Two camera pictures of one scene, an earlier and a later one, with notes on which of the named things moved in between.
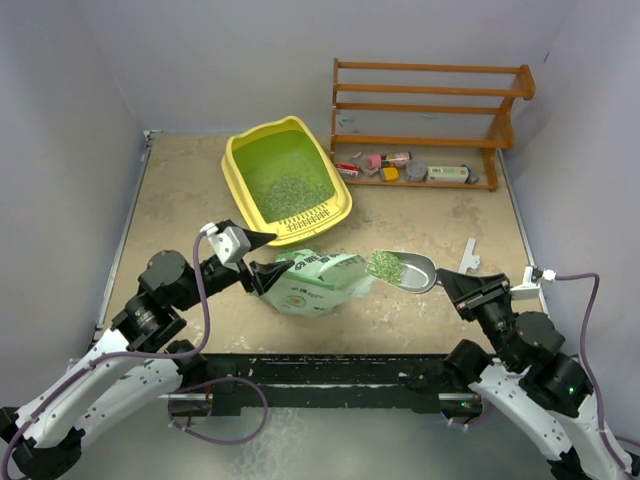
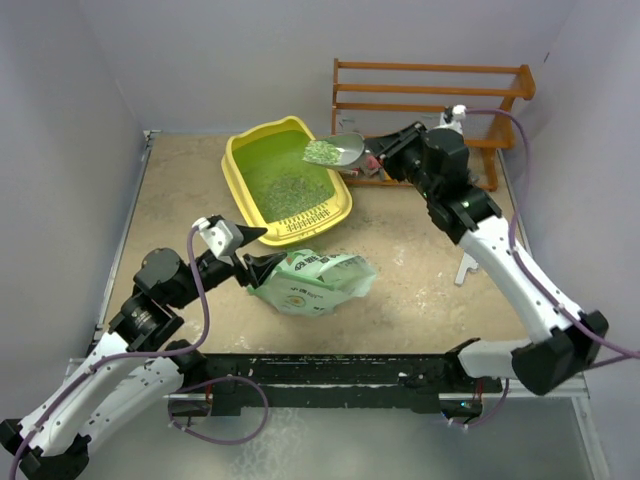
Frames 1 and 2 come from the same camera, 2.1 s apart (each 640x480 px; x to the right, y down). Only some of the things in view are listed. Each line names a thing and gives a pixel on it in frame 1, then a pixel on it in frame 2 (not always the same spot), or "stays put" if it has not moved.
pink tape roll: (374, 161) stays put
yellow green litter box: (285, 181) stays put
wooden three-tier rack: (505, 139) stays put
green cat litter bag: (318, 282) stays put
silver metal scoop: (403, 269) -> (337, 149)
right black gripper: (469, 292) -> (388, 144)
